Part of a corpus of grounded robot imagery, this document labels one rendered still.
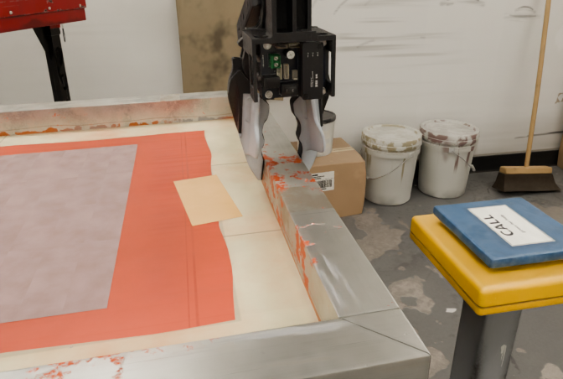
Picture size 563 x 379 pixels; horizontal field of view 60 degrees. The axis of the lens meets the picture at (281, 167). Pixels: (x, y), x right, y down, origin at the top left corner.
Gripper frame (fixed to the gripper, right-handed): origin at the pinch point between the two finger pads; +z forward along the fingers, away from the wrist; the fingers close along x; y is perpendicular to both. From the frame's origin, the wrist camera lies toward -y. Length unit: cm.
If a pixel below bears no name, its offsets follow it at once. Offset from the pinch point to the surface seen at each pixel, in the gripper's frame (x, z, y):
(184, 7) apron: -5, -1, -195
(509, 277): 15.7, 5.0, 17.2
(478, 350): 16.8, 16.3, 13.7
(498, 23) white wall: 163, 14, -200
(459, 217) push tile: 15.3, 3.3, 9.8
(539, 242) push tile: 19.5, 3.4, 15.4
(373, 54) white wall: 91, 27, -200
